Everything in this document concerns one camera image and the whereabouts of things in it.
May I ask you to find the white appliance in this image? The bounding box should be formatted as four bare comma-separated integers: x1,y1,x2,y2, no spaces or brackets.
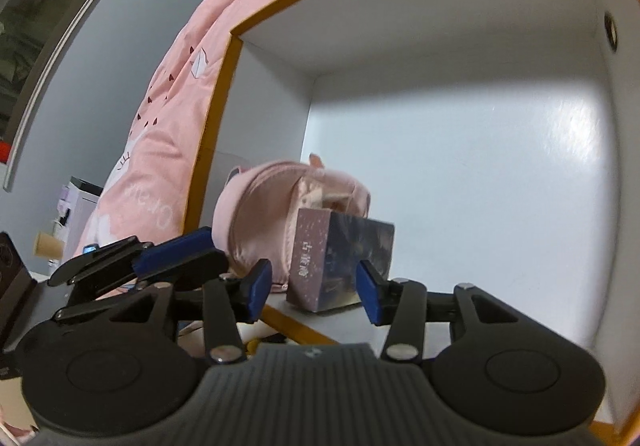
60,176,103,257

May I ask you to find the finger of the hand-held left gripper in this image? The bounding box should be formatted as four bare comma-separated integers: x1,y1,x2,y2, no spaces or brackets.
55,249,231,324
50,226,215,288

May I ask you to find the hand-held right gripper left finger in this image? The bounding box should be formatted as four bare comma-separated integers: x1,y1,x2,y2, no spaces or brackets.
107,259,273,367

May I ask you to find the brown paper cup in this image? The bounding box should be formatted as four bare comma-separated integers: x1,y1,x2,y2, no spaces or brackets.
34,233,66,258

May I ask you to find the orange cardboard box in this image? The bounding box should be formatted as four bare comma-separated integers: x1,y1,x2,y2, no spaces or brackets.
182,0,640,446

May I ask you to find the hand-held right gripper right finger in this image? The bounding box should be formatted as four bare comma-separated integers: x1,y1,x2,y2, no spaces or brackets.
356,260,533,361

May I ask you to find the pink pouch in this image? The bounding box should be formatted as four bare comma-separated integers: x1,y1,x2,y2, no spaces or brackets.
212,153,373,294

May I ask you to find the small purple box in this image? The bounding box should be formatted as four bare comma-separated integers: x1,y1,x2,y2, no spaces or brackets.
286,207,396,314

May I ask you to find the pink printed blanket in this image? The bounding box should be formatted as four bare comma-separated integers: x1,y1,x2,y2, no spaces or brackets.
70,0,371,257

